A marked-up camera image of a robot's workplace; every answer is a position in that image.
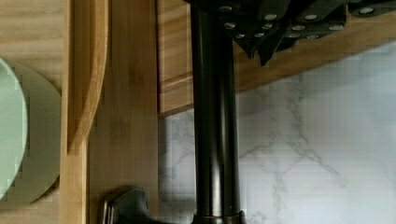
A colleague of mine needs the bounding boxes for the blue round plate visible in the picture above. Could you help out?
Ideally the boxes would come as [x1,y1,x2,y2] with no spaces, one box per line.
[0,59,28,202]

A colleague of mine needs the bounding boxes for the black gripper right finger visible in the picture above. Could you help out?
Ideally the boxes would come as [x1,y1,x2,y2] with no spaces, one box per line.
[347,0,396,18]

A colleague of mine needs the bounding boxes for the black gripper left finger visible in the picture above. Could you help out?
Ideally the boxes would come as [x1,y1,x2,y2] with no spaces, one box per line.
[218,0,347,65]

